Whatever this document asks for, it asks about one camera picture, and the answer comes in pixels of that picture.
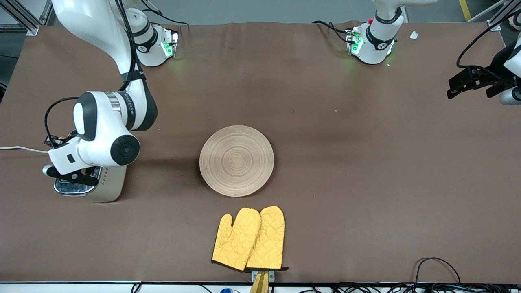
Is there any brown table cover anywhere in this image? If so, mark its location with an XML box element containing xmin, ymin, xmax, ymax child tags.
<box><xmin>0</xmin><ymin>20</ymin><xmax>521</xmax><ymax>283</ymax></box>

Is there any black left base cable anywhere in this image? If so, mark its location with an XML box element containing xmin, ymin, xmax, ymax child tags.
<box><xmin>313</xmin><ymin>20</ymin><xmax>351</xmax><ymax>44</ymax></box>

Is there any white toaster power cable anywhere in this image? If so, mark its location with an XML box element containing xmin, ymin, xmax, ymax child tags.
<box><xmin>0</xmin><ymin>146</ymin><xmax>49</xmax><ymax>154</ymax></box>

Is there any yellow quilted oven mitt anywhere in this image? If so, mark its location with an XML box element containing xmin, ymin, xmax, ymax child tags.
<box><xmin>211</xmin><ymin>208</ymin><xmax>262</xmax><ymax>272</ymax></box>
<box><xmin>245</xmin><ymin>206</ymin><xmax>289</xmax><ymax>272</ymax></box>

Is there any metal clamp bracket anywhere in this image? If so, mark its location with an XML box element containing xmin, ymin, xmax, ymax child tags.
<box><xmin>252</xmin><ymin>270</ymin><xmax>275</xmax><ymax>284</ymax></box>

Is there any round wooden plate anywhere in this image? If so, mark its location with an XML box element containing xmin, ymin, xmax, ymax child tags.
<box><xmin>199</xmin><ymin>125</ymin><xmax>275</xmax><ymax>197</ymax></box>

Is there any black right base cable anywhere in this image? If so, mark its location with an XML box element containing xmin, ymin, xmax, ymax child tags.
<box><xmin>140</xmin><ymin>0</ymin><xmax>190</xmax><ymax>27</ymax></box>

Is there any black looped cable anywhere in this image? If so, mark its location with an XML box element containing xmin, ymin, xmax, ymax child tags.
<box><xmin>415</xmin><ymin>257</ymin><xmax>462</xmax><ymax>285</ymax></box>

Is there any black base cable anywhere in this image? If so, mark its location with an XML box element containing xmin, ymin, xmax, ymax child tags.
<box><xmin>313</xmin><ymin>20</ymin><xmax>351</xmax><ymax>44</ymax></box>
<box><xmin>140</xmin><ymin>0</ymin><xmax>190</xmax><ymax>27</ymax></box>

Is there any aluminium frame profile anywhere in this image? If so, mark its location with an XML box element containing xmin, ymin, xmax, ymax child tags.
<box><xmin>0</xmin><ymin>0</ymin><xmax>53</xmax><ymax>36</ymax></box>
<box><xmin>486</xmin><ymin>0</ymin><xmax>521</xmax><ymax>31</ymax></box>

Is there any chrome and beige toaster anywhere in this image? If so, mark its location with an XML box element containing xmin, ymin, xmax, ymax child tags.
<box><xmin>54</xmin><ymin>165</ymin><xmax>127</xmax><ymax>203</ymax></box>

